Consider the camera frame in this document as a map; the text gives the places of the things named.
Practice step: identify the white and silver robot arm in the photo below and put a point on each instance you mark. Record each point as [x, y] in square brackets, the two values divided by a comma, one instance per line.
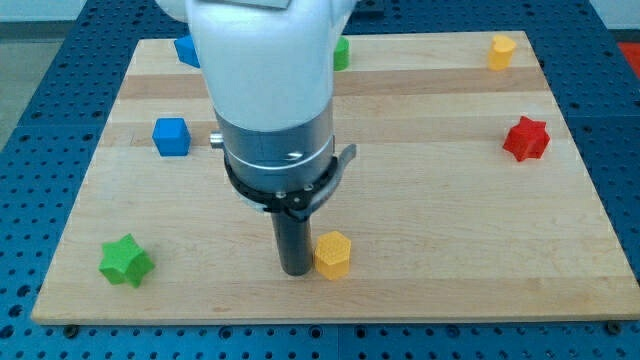
[268, 67]

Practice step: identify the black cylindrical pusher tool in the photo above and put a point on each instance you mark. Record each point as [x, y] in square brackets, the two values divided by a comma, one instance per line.
[293, 238]

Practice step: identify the yellow hexagon block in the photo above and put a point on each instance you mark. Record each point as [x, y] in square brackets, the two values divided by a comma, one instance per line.
[332, 255]

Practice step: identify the green cylinder block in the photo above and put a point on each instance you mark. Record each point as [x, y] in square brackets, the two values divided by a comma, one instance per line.
[341, 54]

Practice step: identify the wooden board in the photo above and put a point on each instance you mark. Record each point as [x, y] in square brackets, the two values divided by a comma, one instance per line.
[445, 225]

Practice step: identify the blue cube block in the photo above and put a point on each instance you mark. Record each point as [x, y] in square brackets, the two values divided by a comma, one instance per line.
[171, 137]

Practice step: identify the blue block at top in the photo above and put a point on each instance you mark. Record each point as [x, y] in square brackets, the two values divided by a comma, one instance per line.
[186, 51]

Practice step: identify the green star block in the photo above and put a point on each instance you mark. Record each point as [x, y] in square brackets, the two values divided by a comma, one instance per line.
[124, 261]

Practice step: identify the red star block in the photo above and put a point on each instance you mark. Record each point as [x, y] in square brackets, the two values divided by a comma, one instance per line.
[527, 140]

